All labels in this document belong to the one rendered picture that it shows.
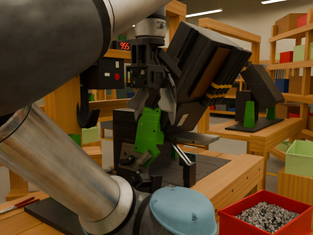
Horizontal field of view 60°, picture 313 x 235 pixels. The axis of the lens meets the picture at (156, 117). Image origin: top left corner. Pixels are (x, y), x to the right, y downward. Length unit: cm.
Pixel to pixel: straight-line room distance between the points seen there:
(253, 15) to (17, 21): 1044
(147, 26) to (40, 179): 41
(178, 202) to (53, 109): 90
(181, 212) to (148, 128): 78
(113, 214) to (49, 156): 18
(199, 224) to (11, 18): 39
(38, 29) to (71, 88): 111
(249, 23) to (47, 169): 1034
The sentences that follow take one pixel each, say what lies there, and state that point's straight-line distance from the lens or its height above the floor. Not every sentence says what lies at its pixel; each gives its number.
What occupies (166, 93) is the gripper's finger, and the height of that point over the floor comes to 136.
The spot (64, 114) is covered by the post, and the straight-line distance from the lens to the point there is 131.
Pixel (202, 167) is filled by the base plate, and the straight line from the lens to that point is 160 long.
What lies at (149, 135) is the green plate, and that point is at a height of 115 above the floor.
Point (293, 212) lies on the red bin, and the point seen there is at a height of 88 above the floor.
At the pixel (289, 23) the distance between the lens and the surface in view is 479.
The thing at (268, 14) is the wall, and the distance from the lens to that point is 1043.
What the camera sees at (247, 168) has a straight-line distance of 165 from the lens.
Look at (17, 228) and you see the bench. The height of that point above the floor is 88.
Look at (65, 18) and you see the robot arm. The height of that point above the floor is 144.
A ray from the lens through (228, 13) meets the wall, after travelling 1100.
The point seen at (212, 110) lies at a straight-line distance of 1036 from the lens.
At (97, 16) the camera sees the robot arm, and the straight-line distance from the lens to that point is 25.
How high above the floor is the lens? 140
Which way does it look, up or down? 8 degrees down
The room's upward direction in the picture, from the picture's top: straight up
